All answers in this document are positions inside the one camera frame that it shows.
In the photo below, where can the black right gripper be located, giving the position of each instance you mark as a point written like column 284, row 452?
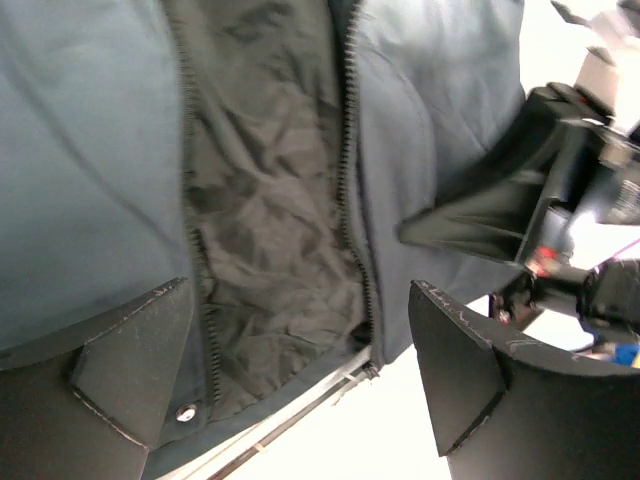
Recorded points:
column 564, row 153

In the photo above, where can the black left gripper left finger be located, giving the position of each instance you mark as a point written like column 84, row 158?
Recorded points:
column 89, row 401

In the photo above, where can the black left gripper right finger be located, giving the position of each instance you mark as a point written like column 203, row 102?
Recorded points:
column 504, row 405

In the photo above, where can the grey gradient zip jacket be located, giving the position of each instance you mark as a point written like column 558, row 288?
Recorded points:
column 265, row 151

